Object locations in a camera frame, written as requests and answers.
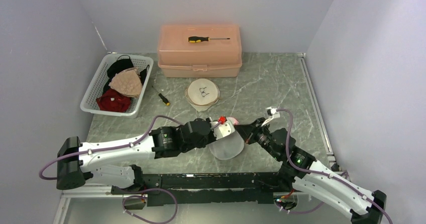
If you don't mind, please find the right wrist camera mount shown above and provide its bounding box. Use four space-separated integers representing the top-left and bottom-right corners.
261 107 280 127

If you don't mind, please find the white mesh bag red zipper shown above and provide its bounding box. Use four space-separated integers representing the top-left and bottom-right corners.
208 126 244 160

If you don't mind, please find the beige lace bra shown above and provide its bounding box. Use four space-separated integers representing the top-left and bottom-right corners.
108 67 143 97

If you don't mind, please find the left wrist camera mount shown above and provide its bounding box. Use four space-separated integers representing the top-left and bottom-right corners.
210 116 239 140

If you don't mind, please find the black bra in basket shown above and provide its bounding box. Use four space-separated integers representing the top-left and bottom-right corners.
102 55 150 94

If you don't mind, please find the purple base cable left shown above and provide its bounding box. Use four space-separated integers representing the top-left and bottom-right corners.
122 187 179 224

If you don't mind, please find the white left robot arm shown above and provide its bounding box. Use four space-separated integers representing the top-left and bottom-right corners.
56 119 219 194

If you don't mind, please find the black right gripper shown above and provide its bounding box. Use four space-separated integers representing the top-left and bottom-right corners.
235 117 282 160

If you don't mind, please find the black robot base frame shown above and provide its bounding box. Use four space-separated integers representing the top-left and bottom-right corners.
110 165 293 206

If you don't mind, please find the pink plastic storage box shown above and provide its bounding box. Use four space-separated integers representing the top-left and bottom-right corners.
157 24 242 78

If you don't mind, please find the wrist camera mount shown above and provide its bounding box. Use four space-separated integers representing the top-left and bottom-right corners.
261 107 280 127
210 116 239 140

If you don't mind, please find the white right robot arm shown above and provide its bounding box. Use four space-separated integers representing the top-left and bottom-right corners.
235 118 387 223

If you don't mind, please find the red bra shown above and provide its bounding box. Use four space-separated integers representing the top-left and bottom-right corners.
96 89 131 113

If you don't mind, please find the white plastic basket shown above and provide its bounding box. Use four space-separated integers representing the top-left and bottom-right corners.
80 53 154 119

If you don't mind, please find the beige mesh laundry bag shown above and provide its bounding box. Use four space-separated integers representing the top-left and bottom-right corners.
184 78 220 112

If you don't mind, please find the small yellow black screwdriver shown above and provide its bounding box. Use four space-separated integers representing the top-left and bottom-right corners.
152 85 170 106

